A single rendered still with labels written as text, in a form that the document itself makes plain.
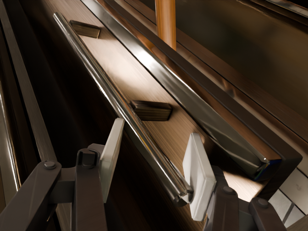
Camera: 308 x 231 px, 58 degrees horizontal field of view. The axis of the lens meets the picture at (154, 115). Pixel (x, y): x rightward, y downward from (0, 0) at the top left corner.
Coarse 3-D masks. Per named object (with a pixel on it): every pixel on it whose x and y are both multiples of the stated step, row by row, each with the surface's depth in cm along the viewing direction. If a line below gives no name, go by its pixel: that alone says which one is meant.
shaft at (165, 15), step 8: (160, 0) 40; (168, 0) 40; (160, 8) 41; (168, 8) 41; (160, 16) 42; (168, 16) 42; (160, 24) 43; (168, 24) 42; (160, 32) 44; (168, 32) 43; (168, 40) 44
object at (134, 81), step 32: (32, 0) 74; (64, 0) 53; (64, 64) 51; (128, 64) 33; (64, 96) 51; (96, 96) 40; (128, 96) 33; (160, 96) 28; (224, 96) 23; (96, 128) 39; (160, 128) 28; (192, 128) 24; (256, 128) 20; (128, 160) 32; (224, 160) 21; (288, 160) 18; (128, 192) 32; (160, 192) 27; (256, 192) 19; (128, 224) 32; (160, 224) 27; (192, 224) 24
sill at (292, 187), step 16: (144, 16) 64; (176, 48) 53; (192, 64) 48; (224, 80) 44; (240, 96) 41; (256, 112) 39; (272, 128) 36; (288, 128) 36; (304, 144) 34; (304, 160) 32; (288, 176) 34; (304, 176) 31; (288, 192) 35; (304, 192) 32; (304, 208) 33
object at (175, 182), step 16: (64, 16) 38; (64, 32) 34; (80, 32) 38; (96, 32) 39; (80, 48) 31; (96, 64) 28; (96, 80) 26; (112, 96) 24; (128, 112) 22; (144, 112) 25; (160, 112) 26; (128, 128) 22; (144, 128) 21; (144, 144) 20; (144, 160) 20; (160, 160) 19; (160, 176) 18; (176, 176) 18; (176, 192) 17; (192, 192) 18
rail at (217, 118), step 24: (96, 0) 37; (120, 24) 31; (144, 48) 27; (168, 72) 24; (192, 96) 21; (216, 120) 19; (240, 144) 18; (264, 144) 18; (240, 168) 18; (264, 168) 17
